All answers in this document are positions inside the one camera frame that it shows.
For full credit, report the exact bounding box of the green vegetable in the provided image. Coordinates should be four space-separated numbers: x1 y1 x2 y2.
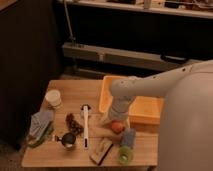
28 122 54 148

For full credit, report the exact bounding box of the metal measuring cup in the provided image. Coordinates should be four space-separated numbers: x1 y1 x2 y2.
53 132 76 149

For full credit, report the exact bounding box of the red apple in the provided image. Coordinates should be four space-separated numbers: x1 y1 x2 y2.
111 121 124 134

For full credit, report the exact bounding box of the grey metal shelf rail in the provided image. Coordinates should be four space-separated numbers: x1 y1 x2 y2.
62 42 198 71

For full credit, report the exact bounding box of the grey folded cloth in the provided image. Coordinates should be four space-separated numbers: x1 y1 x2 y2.
29 110 54 138

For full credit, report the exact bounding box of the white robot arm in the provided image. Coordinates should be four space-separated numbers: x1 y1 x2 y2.
102 60 213 171

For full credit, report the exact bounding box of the yellow plastic bin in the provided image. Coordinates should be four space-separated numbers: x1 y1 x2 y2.
99 75 164 125

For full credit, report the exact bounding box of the wooden block brush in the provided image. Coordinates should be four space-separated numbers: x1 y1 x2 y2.
89 138 113 166

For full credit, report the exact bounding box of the white handled spatula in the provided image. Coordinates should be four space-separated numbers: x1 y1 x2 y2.
81 104 90 150

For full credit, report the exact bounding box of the blue green bottle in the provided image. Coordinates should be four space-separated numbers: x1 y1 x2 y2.
119 128 136 165

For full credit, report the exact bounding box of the white cup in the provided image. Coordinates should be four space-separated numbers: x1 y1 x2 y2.
45 89 62 108

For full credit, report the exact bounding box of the wooden shelf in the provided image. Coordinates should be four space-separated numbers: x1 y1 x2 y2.
57 0 213 19

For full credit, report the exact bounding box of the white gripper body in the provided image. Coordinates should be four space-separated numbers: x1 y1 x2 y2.
102 97 133 126

